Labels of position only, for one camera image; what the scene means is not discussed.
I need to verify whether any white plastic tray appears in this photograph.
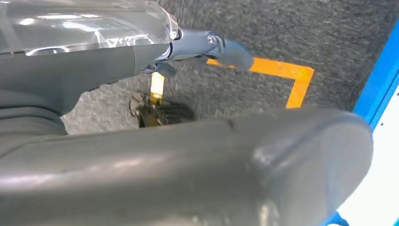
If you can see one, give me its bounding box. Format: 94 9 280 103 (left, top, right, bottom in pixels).
335 82 399 226

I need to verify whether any blue metal shelf rack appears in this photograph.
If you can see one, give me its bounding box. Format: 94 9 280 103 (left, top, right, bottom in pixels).
322 18 399 226

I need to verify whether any yellow floor tape square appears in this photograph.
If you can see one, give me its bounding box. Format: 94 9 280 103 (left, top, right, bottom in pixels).
150 57 315 109

